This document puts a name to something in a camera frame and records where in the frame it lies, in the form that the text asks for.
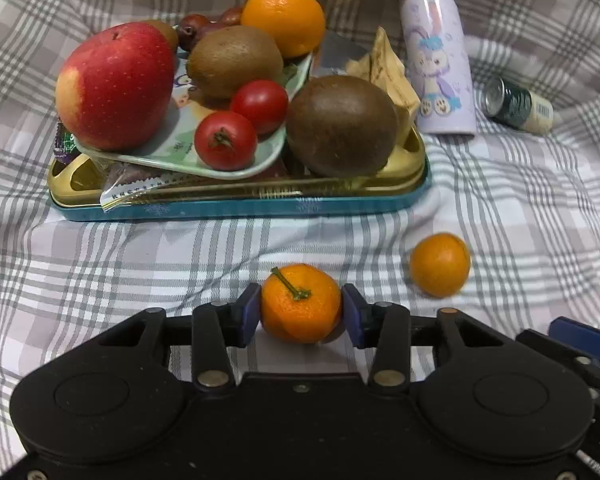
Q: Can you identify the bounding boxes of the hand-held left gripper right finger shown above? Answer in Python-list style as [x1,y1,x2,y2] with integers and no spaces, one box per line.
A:
[341,282,514,396]

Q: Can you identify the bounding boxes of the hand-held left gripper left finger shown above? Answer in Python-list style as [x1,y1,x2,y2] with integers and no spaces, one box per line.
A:
[97,282,263,394]

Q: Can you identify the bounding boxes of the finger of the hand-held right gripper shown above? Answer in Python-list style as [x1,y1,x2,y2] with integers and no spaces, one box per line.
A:
[516,315,600,388]

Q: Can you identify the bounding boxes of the mandarin with green stem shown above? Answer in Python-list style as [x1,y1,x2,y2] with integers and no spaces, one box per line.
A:
[260,263,343,345]

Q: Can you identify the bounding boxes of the small smooth orange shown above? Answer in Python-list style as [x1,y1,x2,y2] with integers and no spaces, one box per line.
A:
[409,232,472,298]

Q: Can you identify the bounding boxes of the teal metal tin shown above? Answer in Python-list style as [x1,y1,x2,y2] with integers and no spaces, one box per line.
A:
[47,122,432,222]

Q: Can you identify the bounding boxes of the grey plaid blanket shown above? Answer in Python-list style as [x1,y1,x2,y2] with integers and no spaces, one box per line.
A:
[0,0,600,471]

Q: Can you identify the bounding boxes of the clear snack packet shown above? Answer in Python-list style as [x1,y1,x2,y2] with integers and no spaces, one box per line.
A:
[99,162,261,213]

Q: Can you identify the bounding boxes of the printed white plate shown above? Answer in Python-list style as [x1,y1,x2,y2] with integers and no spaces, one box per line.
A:
[72,50,315,180]

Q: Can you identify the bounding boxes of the small red tomato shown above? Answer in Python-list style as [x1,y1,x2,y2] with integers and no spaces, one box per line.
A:
[194,111,258,171]
[230,79,289,136]

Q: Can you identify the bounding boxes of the dark brown round fruit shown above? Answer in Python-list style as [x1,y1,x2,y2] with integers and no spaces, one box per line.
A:
[285,75,400,178]

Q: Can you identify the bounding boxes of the green and white can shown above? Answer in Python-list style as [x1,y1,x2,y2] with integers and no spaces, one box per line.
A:
[482,77,556,136]

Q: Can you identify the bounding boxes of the tan paper packet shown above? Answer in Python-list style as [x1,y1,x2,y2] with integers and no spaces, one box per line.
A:
[344,27,421,147]

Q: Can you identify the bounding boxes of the purple candy wrapper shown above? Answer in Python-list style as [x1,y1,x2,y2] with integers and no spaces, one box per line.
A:
[53,119,80,165]

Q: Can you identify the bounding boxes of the green-brown kiwi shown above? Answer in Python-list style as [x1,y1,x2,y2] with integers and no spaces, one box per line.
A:
[187,26,285,100]

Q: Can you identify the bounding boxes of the silver foil packet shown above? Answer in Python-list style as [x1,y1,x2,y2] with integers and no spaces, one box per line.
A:
[310,30,368,81]

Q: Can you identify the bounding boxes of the red apple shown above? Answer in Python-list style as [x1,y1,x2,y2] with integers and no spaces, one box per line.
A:
[55,22,177,152]

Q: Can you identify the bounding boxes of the purple cartoon bottle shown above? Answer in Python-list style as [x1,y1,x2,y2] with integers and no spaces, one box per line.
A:
[396,0,477,138]

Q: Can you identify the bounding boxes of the red jujube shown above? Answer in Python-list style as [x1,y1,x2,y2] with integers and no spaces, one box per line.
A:
[176,15,212,52]
[215,6,244,27]

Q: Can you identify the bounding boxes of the large orange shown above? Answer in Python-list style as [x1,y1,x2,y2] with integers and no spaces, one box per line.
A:
[240,0,327,59]

